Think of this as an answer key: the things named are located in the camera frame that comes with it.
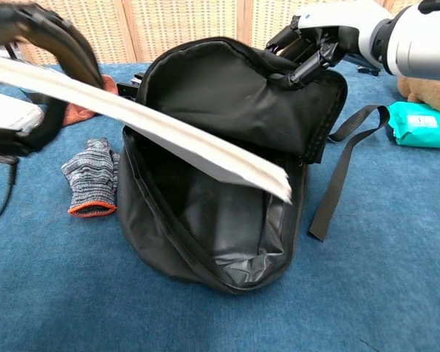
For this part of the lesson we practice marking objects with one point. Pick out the teal wet wipes pack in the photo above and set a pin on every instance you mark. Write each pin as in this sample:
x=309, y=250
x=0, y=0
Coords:
x=421, y=128

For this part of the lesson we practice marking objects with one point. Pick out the black fabric backpack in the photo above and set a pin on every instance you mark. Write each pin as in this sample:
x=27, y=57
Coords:
x=212, y=227

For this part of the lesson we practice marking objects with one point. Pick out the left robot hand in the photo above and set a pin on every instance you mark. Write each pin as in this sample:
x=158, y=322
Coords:
x=73, y=44

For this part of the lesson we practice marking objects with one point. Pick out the long white tissue pack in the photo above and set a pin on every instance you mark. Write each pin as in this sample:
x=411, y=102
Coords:
x=7, y=110

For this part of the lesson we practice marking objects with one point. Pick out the black staple remover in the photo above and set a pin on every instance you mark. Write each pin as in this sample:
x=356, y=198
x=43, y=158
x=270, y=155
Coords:
x=368, y=70

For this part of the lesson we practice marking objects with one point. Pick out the rust brown cloth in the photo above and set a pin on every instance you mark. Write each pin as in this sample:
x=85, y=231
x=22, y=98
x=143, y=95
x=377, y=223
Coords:
x=77, y=113

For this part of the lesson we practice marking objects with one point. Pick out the grey striped knit glove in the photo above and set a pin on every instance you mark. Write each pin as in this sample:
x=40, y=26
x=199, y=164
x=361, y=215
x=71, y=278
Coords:
x=91, y=172

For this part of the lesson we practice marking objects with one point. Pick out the white spiral notebook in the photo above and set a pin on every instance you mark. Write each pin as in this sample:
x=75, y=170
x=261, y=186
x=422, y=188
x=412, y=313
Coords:
x=150, y=128

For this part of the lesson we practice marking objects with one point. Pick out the woven folding screen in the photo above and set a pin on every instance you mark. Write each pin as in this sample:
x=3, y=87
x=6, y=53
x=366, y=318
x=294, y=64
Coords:
x=187, y=29

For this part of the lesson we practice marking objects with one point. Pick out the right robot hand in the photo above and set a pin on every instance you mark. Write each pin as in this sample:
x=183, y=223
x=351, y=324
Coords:
x=344, y=18

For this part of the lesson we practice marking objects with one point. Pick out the brown plush animal toy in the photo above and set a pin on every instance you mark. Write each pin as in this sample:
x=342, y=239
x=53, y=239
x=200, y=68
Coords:
x=429, y=91

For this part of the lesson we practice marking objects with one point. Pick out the black stapler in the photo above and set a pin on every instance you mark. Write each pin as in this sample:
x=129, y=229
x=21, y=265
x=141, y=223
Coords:
x=126, y=89

